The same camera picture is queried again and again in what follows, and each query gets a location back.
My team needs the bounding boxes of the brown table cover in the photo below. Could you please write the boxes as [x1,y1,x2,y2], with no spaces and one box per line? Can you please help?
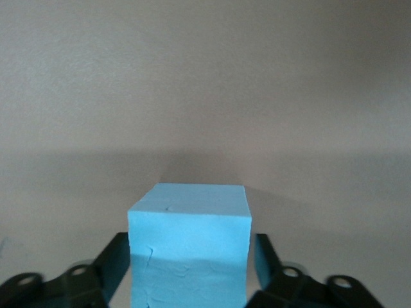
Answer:
[0,0,411,308]

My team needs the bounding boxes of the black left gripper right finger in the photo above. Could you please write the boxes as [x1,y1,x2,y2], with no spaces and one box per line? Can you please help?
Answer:
[245,233,385,308]

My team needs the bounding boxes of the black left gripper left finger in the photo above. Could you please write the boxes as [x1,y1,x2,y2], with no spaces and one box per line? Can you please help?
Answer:
[0,232,133,308]

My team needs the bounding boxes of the blue foam cube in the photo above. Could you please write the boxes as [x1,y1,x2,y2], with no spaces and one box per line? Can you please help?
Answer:
[127,182,251,308]

